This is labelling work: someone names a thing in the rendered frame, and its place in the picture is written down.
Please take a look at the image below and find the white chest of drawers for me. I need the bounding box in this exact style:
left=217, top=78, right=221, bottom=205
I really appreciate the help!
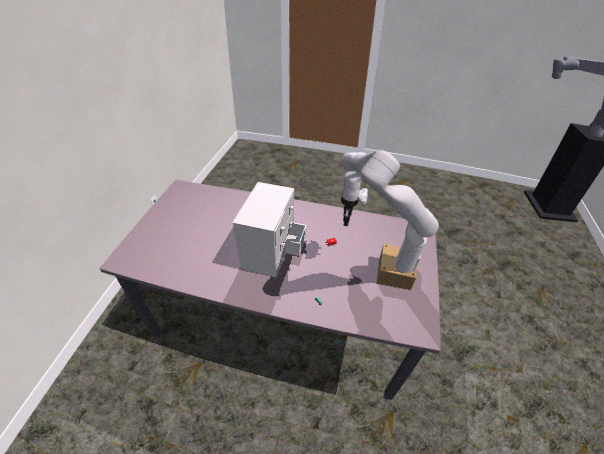
left=233, top=182, right=294, bottom=277

